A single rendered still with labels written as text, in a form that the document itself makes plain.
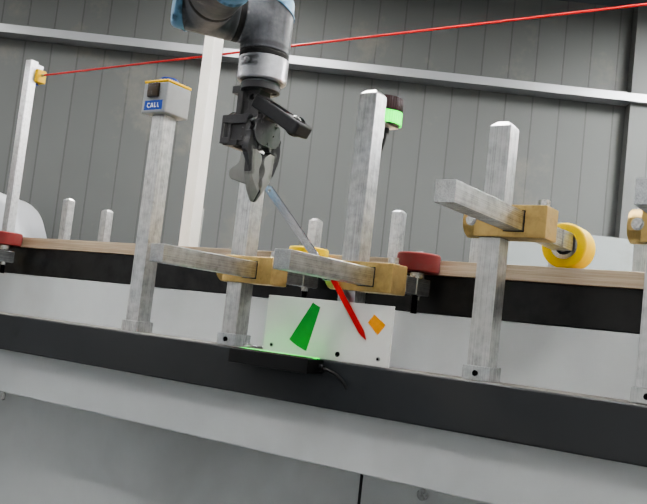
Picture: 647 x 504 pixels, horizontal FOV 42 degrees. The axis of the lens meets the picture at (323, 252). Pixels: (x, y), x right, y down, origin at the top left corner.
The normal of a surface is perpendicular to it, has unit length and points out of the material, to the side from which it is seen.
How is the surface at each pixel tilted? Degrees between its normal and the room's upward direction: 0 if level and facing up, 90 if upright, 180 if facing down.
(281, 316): 90
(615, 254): 77
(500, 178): 90
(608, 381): 90
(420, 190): 90
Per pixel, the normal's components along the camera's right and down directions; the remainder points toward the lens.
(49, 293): -0.56, -0.13
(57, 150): 0.00, -0.08
